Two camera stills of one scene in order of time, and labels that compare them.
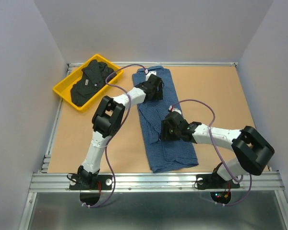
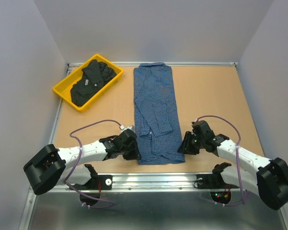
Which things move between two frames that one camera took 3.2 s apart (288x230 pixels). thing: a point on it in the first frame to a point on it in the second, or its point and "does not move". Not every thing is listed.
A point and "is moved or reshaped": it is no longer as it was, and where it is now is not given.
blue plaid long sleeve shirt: [163, 155] is moved or reshaped
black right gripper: [164, 134] to [185, 147]
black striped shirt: [94, 77] does not move
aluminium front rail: [158, 182] does not move
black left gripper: [158, 94] to [135, 154]
